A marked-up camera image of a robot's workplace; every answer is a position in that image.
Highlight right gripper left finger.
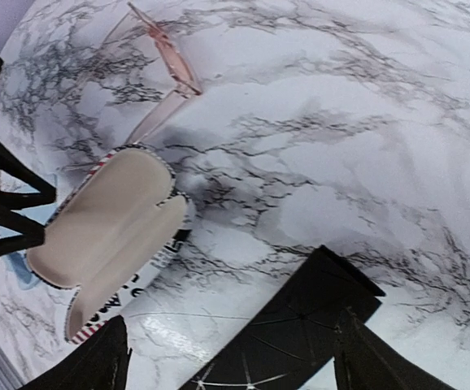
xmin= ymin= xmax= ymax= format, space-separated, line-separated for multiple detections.
xmin=20 ymin=315 xmax=132 ymax=390

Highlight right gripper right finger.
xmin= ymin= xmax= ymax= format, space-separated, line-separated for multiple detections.
xmin=334 ymin=309 xmax=451 ymax=390

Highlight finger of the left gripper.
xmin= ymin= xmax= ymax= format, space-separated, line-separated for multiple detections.
xmin=0 ymin=190 xmax=47 ymax=267

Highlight blue cleaning cloth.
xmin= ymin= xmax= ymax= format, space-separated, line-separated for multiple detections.
xmin=0 ymin=174 xmax=61 ymax=292

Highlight black glasses case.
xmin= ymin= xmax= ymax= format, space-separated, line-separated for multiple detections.
xmin=182 ymin=246 xmax=385 ymax=389

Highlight striped flag glasses pouch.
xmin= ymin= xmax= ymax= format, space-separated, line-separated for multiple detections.
xmin=25 ymin=144 xmax=195 ymax=344

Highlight pink frame sunglasses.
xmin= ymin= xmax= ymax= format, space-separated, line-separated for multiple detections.
xmin=63 ymin=1 xmax=203 ymax=171

